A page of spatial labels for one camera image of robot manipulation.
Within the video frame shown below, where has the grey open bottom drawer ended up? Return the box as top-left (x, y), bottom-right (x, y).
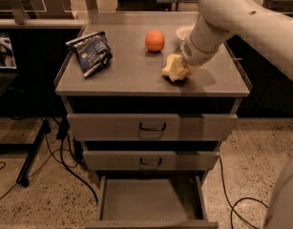
top-left (85, 175), bottom-right (219, 229)

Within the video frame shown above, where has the grey middle drawer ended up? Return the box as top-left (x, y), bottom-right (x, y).
top-left (83, 151), bottom-right (220, 171)

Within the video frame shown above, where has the grey top drawer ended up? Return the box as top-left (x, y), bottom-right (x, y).
top-left (67, 114), bottom-right (238, 141)

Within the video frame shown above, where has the yellow sponge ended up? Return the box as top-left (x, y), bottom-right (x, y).
top-left (161, 53), bottom-right (181, 78)

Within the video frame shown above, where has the white paper bowl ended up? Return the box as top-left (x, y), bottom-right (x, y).
top-left (176, 25), bottom-right (194, 41)

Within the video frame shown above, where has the grey metal drawer cabinet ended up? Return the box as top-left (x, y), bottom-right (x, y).
top-left (53, 10), bottom-right (253, 229)

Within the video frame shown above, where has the black stand leg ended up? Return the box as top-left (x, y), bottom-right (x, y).
top-left (16, 119), bottom-right (51, 187)

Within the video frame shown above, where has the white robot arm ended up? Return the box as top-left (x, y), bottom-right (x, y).
top-left (166, 0), bottom-right (293, 229)

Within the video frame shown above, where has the orange ball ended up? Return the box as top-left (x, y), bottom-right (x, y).
top-left (145, 31), bottom-right (165, 52)

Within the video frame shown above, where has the black cable on floor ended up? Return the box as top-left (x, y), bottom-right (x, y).
top-left (0, 116), bottom-right (99, 206)
top-left (218, 156), bottom-right (269, 229)

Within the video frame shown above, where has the black cable on left floor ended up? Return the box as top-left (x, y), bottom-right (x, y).
top-left (0, 116), bottom-right (99, 206)

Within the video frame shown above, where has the blue chip bag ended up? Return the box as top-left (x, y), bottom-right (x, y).
top-left (66, 31), bottom-right (113, 78)

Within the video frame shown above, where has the black cable on right floor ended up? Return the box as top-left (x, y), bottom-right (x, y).
top-left (218, 156), bottom-right (269, 229)

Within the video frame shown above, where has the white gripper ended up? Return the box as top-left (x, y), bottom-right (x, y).
top-left (168, 35), bottom-right (220, 82)

